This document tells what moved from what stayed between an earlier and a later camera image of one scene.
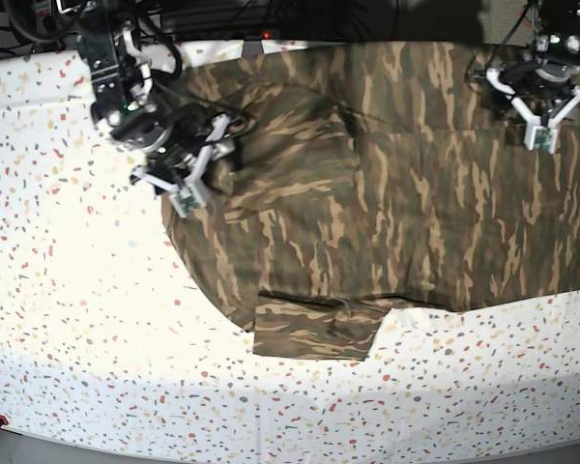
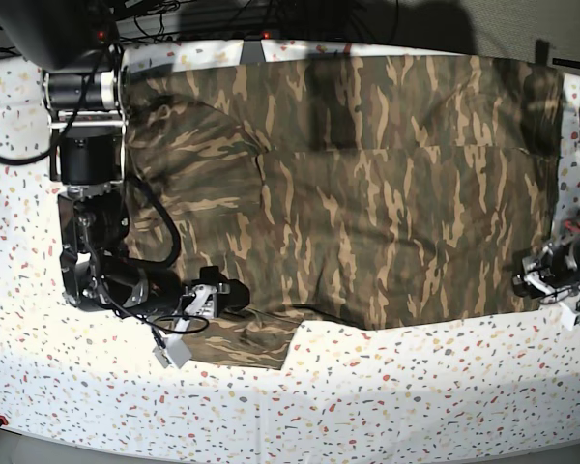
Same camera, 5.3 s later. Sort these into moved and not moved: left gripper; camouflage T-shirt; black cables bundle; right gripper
Moved: camouflage T-shirt; right gripper; left gripper
Not moved: black cables bundle
